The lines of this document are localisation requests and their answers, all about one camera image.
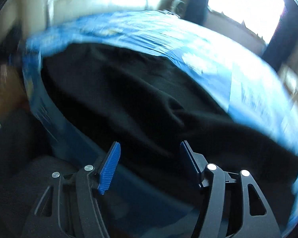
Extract bright window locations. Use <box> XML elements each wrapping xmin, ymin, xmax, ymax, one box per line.
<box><xmin>208</xmin><ymin>0</ymin><xmax>285</xmax><ymax>44</ymax></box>

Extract dark blue curtain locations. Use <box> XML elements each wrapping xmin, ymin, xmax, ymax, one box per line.
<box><xmin>184</xmin><ymin>0</ymin><xmax>209</xmax><ymax>25</ymax></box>

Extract blue patterned bed sheet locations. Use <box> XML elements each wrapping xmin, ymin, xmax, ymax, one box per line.
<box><xmin>22</xmin><ymin>11</ymin><xmax>298</xmax><ymax>237</ymax></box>

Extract black pants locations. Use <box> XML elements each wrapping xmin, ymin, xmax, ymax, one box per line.
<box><xmin>41</xmin><ymin>43</ymin><xmax>298</xmax><ymax>226</ymax></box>

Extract small white fan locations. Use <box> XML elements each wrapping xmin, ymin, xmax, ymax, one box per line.
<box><xmin>170</xmin><ymin>0</ymin><xmax>186</xmax><ymax>17</ymax></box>

